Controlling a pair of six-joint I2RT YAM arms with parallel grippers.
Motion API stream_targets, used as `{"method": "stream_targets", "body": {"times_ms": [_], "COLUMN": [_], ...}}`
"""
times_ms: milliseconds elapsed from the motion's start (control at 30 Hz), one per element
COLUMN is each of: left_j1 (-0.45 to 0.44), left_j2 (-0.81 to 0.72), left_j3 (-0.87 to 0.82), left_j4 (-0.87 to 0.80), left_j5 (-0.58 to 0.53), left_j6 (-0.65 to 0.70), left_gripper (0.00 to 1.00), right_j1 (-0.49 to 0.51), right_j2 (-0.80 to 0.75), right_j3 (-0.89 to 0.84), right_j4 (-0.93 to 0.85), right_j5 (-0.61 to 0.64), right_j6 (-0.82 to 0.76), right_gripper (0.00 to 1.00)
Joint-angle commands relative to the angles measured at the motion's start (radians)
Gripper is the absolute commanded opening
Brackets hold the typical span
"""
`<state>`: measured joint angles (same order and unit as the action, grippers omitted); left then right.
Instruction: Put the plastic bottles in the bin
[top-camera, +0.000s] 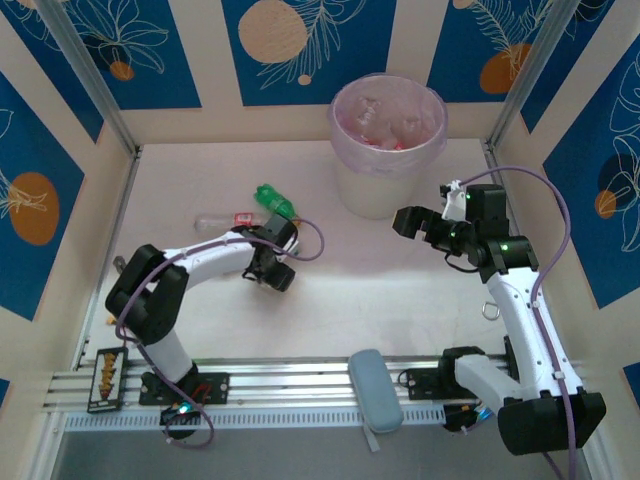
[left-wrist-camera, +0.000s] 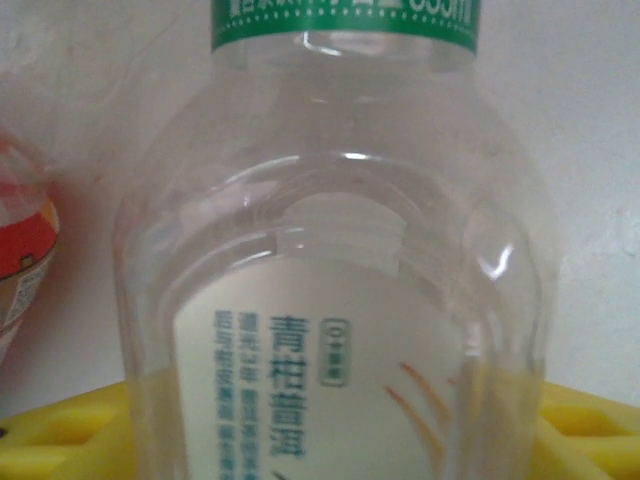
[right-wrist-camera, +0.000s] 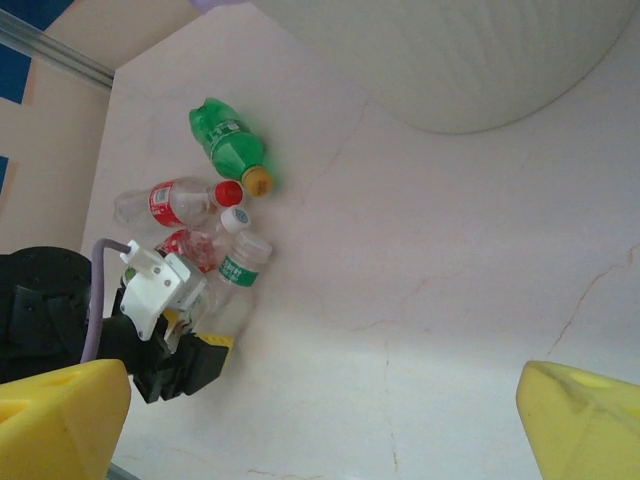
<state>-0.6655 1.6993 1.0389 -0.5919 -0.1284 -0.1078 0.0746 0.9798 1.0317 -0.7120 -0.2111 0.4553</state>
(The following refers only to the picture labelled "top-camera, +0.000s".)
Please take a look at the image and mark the green plastic bottle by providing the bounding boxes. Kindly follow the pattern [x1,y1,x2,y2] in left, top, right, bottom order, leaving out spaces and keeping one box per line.
[254,183,302,222]

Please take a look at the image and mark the clear bottle with red label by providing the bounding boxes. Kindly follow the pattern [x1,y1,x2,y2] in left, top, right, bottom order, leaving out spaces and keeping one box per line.
[193,211,269,234]
[367,133,407,152]

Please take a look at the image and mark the white waste bin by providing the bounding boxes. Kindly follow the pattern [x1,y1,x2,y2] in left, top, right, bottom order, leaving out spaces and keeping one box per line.
[335,159,417,221]

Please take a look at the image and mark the pink plastic bin liner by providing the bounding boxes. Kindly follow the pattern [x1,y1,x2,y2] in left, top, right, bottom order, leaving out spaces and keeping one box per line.
[328,73,448,176]

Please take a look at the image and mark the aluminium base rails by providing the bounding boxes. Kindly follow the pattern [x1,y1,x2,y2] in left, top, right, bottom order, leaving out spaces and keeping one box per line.
[44,354,511,409]

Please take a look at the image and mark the black aluminium extrusion piece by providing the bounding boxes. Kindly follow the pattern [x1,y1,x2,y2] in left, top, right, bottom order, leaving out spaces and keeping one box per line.
[502,333,519,374]

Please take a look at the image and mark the grey-blue glasses case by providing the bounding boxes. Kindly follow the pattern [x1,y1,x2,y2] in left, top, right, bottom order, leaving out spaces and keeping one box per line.
[348,348,405,454]

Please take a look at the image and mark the black controller board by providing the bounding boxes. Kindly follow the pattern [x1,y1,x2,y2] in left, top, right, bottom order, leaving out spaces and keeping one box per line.
[159,399,204,426]
[442,402,494,435]

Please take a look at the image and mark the black drill bit case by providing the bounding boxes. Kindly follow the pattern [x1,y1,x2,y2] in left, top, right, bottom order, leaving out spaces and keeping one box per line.
[86,345,130,414]

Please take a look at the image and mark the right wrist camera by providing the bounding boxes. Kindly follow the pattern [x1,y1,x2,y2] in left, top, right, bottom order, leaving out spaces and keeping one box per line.
[438,178,470,222]

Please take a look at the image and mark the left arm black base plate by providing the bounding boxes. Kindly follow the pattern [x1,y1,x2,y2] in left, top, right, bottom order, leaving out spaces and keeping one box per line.
[138,372,231,407]

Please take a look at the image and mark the white slotted cable duct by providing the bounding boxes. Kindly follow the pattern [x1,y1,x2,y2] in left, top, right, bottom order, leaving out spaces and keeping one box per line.
[63,403,447,432]

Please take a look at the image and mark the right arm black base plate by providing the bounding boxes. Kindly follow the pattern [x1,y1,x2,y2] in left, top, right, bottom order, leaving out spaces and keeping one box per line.
[405,367,454,402]

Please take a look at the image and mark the aluminium frame post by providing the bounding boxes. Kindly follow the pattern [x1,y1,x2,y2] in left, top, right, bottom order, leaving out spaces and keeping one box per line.
[37,0,144,159]
[487,0,584,151]

